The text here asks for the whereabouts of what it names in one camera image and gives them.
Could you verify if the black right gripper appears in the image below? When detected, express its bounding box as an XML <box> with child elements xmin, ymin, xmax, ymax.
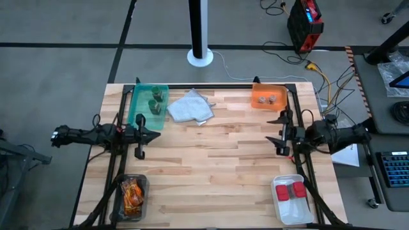
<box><xmin>265</xmin><ymin>109</ymin><xmax>308</xmax><ymax>157</ymax></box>

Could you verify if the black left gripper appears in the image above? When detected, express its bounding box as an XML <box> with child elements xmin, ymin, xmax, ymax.
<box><xmin>126</xmin><ymin>113</ymin><xmax>162</xmax><ymax>160</ymax></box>

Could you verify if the green-lid spice jar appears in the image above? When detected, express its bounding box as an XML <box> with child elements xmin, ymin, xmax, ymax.
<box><xmin>148</xmin><ymin>99</ymin><xmax>162</xmax><ymax>116</ymax></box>
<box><xmin>151</xmin><ymin>86</ymin><xmax>164</xmax><ymax>103</ymax></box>

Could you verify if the orange brown spice packet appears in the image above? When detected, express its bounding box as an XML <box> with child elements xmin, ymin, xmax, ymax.
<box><xmin>120</xmin><ymin>177</ymin><xmax>144</xmax><ymax>207</ymax></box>
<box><xmin>123</xmin><ymin>191</ymin><xmax>144</xmax><ymax>218</ymax></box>

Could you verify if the red block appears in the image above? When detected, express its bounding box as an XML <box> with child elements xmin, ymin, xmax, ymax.
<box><xmin>275</xmin><ymin>184</ymin><xmax>293</xmax><ymax>202</ymax></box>

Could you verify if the red-lid square spice jar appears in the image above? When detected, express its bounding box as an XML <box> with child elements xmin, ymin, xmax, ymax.
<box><xmin>289</xmin><ymin>181</ymin><xmax>307</xmax><ymax>199</ymax></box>

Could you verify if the teal translucent plastic bin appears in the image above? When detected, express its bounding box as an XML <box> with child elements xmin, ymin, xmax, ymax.
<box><xmin>127</xmin><ymin>83</ymin><xmax>169</xmax><ymax>131</ymax></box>

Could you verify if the orange translucent plastic bin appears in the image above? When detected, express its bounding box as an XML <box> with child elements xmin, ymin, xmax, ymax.
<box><xmin>251</xmin><ymin>83</ymin><xmax>288</xmax><ymax>112</ymax></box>

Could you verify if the light grey folded cloth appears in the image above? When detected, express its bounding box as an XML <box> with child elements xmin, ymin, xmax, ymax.
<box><xmin>166</xmin><ymin>88</ymin><xmax>217</xmax><ymax>127</ymax></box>

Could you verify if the white paper sheet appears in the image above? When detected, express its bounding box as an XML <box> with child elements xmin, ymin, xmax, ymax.
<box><xmin>331</xmin><ymin>143</ymin><xmax>360</xmax><ymax>167</ymax></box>

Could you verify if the dark grey plastic bin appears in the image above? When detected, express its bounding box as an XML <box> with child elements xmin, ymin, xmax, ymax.
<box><xmin>110</xmin><ymin>174</ymin><xmax>150</xmax><ymax>224</ymax></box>

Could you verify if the white plastic bin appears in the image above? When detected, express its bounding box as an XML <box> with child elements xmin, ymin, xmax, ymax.
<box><xmin>270</xmin><ymin>174</ymin><xmax>316</xmax><ymax>226</ymax></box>

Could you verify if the black white pole stand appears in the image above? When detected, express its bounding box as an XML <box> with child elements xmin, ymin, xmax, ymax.
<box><xmin>187</xmin><ymin>0</ymin><xmax>214</xmax><ymax>68</ymax></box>

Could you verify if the grey side desk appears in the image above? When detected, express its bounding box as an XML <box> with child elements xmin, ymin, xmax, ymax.
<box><xmin>346</xmin><ymin>46</ymin><xmax>409</xmax><ymax>135</ymax></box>

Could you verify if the red black equipment case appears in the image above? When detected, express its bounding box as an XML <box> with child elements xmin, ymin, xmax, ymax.
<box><xmin>286</xmin><ymin>0</ymin><xmax>325</xmax><ymax>54</ymax></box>

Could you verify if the backlit black keyboard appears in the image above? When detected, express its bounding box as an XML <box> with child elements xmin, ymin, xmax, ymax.
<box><xmin>376</xmin><ymin>150</ymin><xmax>409</xmax><ymax>188</ymax></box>

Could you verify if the clear plastic bag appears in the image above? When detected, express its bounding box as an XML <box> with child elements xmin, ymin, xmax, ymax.
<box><xmin>376</xmin><ymin>50</ymin><xmax>409</xmax><ymax>98</ymax></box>

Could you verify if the blue screen tablet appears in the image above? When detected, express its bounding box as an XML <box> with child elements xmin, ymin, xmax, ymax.
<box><xmin>389</xmin><ymin>70</ymin><xmax>409</xmax><ymax>89</ymax></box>

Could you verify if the dark desk with keyboard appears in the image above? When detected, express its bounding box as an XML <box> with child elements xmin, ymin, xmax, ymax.
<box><xmin>362</xmin><ymin>133</ymin><xmax>409</xmax><ymax>213</ymax></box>

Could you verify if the black diagonal beam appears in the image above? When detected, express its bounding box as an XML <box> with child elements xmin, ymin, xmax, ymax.
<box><xmin>365</xmin><ymin>20</ymin><xmax>409</xmax><ymax>66</ymax></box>

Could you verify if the chair leg with caster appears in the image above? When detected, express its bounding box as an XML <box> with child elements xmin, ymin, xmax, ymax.
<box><xmin>381</xmin><ymin>0</ymin><xmax>409</xmax><ymax>25</ymax></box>

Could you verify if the white floor cable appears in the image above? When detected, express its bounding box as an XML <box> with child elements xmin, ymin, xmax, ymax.
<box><xmin>212</xmin><ymin>50</ymin><xmax>323</xmax><ymax>106</ymax></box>

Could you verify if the black floor cable bundle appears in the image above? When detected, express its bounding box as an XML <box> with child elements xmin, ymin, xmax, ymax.
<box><xmin>319</xmin><ymin>63</ymin><xmax>357</xmax><ymax>118</ymax></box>

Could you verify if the yellow cable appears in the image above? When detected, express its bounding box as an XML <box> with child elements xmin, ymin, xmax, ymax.
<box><xmin>305</xmin><ymin>62</ymin><xmax>333</xmax><ymax>106</ymax></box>

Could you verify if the black metal table frame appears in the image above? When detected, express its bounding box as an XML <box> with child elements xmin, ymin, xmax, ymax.
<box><xmin>76</xmin><ymin>76</ymin><xmax>348</xmax><ymax>229</ymax></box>

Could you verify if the coiled black cable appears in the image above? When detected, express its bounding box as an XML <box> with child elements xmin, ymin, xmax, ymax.
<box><xmin>389</xmin><ymin>101</ymin><xmax>409</xmax><ymax>126</ymax></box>

